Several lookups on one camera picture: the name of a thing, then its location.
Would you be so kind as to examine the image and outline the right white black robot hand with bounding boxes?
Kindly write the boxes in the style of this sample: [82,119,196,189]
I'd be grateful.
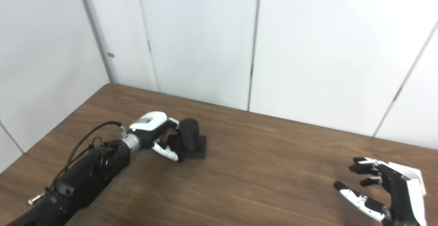
[334,157,427,226]

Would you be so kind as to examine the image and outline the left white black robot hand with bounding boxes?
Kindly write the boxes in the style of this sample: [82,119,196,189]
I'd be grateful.
[128,111,183,162]

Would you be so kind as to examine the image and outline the white square piece with hole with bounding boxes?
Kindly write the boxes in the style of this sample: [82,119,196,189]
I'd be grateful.
[388,162,427,196]

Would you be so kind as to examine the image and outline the black peg with square base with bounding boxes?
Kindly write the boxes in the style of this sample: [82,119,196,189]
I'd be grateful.
[166,118,207,160]

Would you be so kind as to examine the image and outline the left thin wrist wire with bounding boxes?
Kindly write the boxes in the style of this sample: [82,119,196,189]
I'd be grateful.
[87,136,105,149]

